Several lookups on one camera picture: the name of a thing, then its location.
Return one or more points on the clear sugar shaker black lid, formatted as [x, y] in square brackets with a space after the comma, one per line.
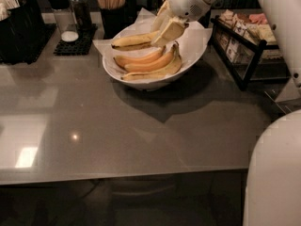
[64, 20]

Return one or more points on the dark pepper shaker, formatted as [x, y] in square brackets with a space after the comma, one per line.
[82, 14]

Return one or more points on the black cup of stir sticks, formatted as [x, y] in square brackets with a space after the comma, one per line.
[112, 12]

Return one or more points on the black rubber mat small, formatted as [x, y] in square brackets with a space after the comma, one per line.
[79, 47]

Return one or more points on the black rubber mat large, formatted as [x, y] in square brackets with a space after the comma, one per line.
[19, 49]

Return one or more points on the white bowl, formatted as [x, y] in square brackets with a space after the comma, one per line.
[192, 45]

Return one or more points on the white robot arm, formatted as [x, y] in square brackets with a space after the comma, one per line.
[243, 152]

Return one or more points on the black wire packet rack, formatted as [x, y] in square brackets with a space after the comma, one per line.
[264, 66]

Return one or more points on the yellow banana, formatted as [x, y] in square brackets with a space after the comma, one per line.
[171, 68]
[134, 42]

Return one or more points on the white paper liner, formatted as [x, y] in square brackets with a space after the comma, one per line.
[141, 25]

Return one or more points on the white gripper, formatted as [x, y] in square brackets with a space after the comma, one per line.
[188, 2]

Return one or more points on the middle orange-yellow banana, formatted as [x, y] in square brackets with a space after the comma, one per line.
[156, 61]

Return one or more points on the black condiment caddy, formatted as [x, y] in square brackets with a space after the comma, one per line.
[19, 17]

